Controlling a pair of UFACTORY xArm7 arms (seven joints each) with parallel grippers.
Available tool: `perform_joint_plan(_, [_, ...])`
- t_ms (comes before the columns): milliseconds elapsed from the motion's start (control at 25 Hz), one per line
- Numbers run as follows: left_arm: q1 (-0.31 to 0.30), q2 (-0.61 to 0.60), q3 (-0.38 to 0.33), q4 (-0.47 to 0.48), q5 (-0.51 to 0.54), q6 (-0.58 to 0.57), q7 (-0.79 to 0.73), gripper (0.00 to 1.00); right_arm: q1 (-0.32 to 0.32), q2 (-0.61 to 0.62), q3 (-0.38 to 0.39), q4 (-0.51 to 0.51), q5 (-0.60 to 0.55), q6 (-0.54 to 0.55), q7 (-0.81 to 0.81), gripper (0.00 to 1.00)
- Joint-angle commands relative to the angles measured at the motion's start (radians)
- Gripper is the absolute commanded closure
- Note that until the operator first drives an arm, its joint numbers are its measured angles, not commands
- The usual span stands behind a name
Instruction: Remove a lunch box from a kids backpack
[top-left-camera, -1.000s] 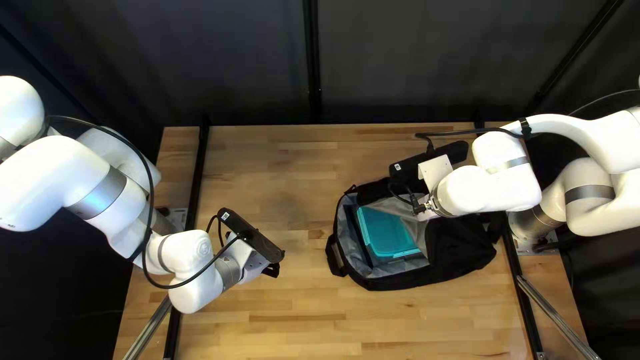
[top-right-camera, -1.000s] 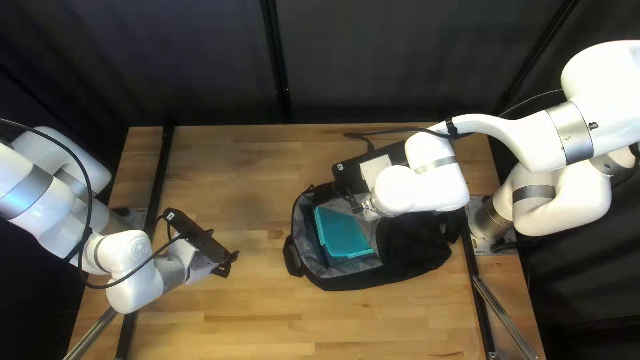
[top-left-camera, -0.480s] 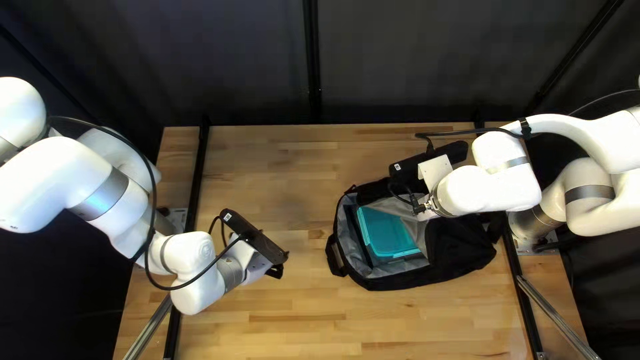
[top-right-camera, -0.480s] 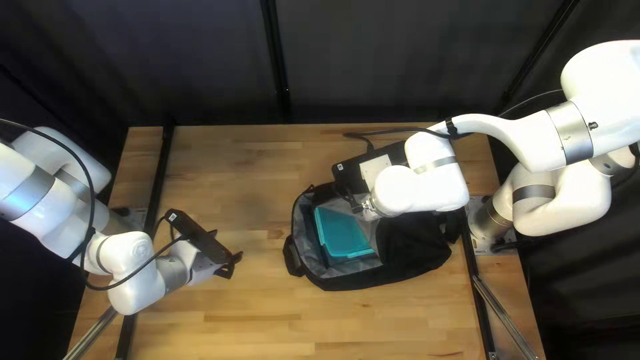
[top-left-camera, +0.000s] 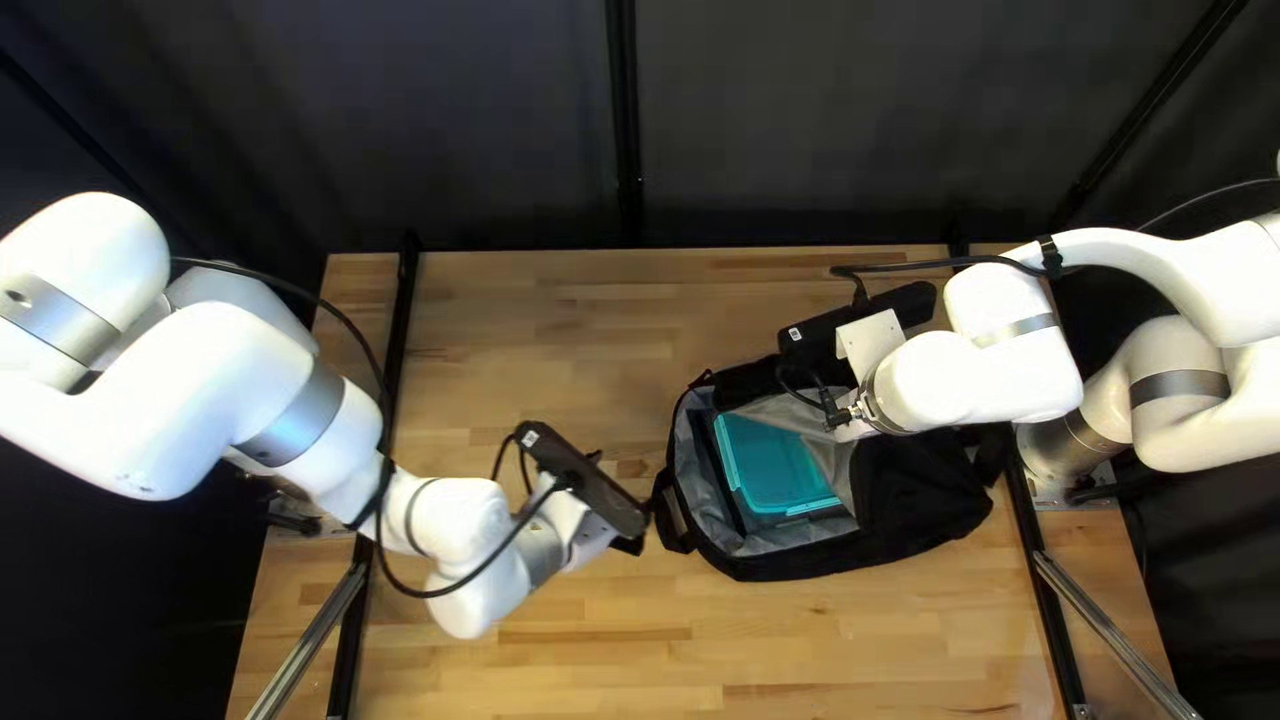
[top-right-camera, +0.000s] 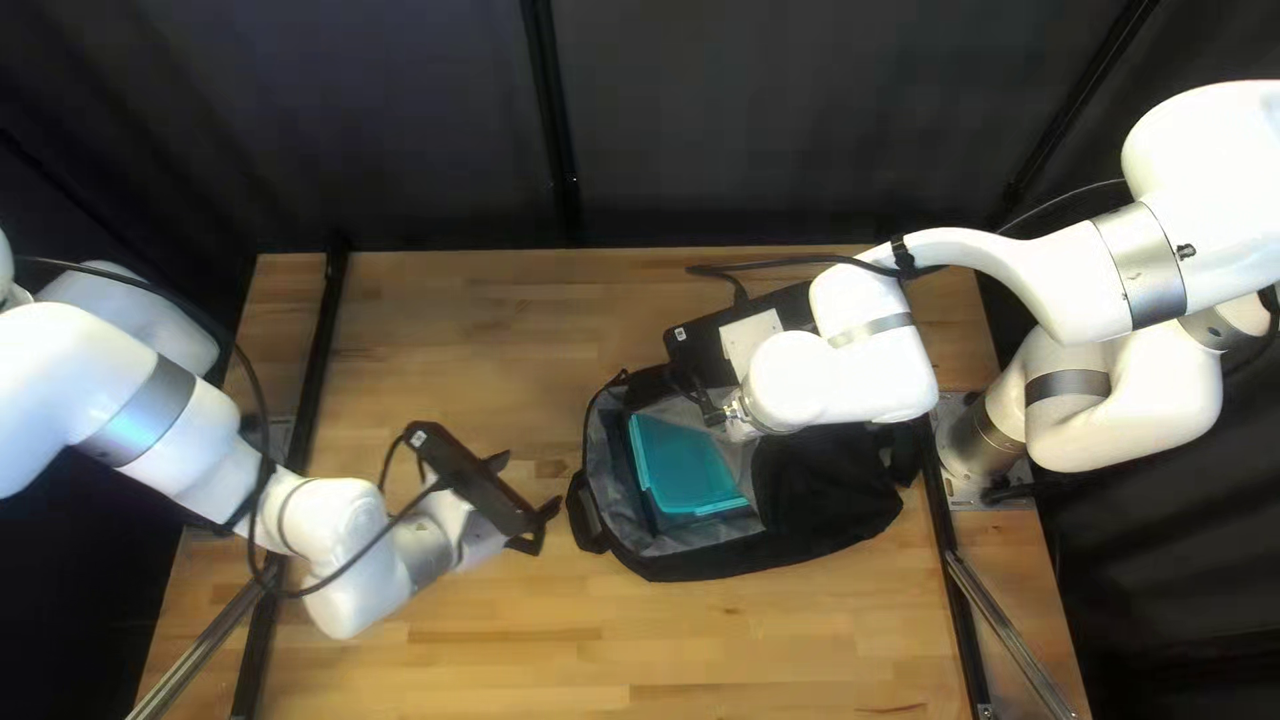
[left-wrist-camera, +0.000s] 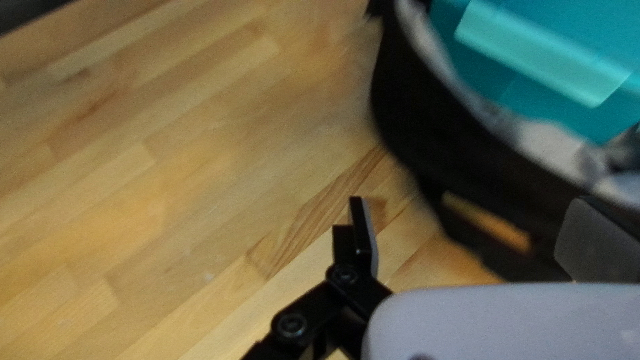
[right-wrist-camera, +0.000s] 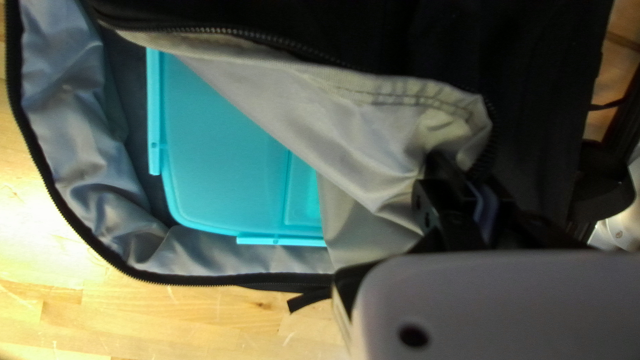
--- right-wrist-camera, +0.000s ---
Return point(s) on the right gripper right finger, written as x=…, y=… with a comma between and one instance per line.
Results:
x=505, y=225

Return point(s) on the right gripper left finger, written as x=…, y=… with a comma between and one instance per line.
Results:
x=442, y=210

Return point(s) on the black backpack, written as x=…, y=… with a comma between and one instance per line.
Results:
x=500, y=50

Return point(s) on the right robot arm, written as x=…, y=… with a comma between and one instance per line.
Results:
x=620, y=230

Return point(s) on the translucent teal lunch box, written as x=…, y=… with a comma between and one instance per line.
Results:
x=225, y=165

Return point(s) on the black frame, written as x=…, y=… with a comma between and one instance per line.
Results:
x=625, y=110

